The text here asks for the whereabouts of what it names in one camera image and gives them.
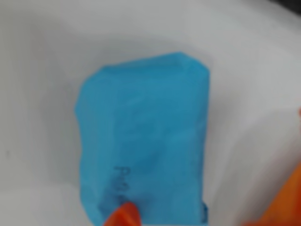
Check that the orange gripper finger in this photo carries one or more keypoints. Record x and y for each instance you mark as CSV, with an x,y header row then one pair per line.
x,y
287,207
125,215

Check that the blue paper-wrapped package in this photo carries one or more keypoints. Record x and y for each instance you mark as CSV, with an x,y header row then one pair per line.
x,y
145,117

